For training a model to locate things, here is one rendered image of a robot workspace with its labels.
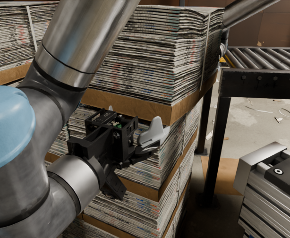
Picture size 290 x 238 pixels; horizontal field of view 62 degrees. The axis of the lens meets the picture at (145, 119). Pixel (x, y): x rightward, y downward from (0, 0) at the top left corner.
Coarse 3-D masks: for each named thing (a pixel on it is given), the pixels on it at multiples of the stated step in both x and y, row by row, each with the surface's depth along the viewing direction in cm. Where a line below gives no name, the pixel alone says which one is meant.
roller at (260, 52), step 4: (256, 52) 140; (260, 52) 136; (264, 52) 135; (260, 56) 133; (264, 56) 129; (268, 56) 127; (264, 60) 126; (268, 60) 123; (272, 60) 120; (276, 60) 120; (268, 64) 121; (272, 64) 117; (276, 64) 114; (280, 64) 113; (276, 68) 112; (280, 68) 109; (284, 68) 107
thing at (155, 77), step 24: (144, 24) 46; (168, 24) 44; (192, 24) 49; (120, 48) 49; (144, 48) 47; (168, 48) 45; (192, 48) 53; (120, 72) 51; (144, 72) 48; (168, 72) 46; (192, 72) 54; (144, 96) 51; (168, 96) 47
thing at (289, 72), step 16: (224, 80) 106; (240, 80) 105; (256, 80) 104; (272, 80) 103; (288, 80) 102; (224, 96) 109; (240, 96) 108; (256, 96) 107; (272, 96) 107; (288, 96) 106
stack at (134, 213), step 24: (72, 120) 67; (144, 120) 58; (192, 120) 82; (168, 144) 63; (192, 144) 90; (144, 168) 61; (168, 168) 65; (168, 192) 71; (96, 216) 82; (120, 216) 75; (144, 216) 70; (168, 216) 78
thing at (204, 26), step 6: (204, 18) 57; (204, 24) 57; (204, 30) 58; (204, 36) 60; (204, 42) 59; (204, 48) 60; (198, 60) 58; (198, 72) 60; (204, 72) 64; (198, 78) 60; (198, 84) 62
